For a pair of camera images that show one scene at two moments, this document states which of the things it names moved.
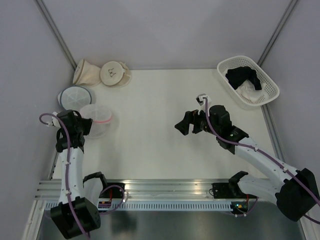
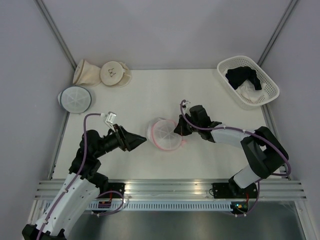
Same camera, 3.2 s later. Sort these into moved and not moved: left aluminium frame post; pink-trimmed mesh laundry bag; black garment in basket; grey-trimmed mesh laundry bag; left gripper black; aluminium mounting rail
Moved: pink-trimmed mesh laundry bag; left gripper black
Not moved: black garment in basket; aluminium mounting rail; left aluminium frame post; grey-trimmed mesh laundry bag
